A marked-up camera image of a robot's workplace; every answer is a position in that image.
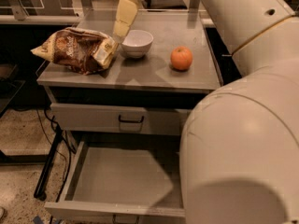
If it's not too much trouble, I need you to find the open middle drawer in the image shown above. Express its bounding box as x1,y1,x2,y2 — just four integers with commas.
45,142,185,224

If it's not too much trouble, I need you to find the white ceramic bowl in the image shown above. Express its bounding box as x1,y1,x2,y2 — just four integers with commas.
121,30,153,58

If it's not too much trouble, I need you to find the black table leg frame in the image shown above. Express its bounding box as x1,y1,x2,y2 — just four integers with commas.
0,130,62,201

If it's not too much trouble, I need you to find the closed top drawer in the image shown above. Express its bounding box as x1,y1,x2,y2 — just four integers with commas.
50,103,190,135

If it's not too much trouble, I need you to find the orange fruit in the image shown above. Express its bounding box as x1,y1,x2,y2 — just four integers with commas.
170,46,192,71

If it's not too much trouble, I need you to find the grey drawer cabinet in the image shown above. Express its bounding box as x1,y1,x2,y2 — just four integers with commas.
36,9,224,224

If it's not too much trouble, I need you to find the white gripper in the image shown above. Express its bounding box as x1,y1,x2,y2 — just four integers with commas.
113,0,143,39

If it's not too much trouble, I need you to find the brown chip bag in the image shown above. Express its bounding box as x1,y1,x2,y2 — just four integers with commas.
31,27,118,75

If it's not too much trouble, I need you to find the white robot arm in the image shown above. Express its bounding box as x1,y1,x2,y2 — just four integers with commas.
179,0,299,224

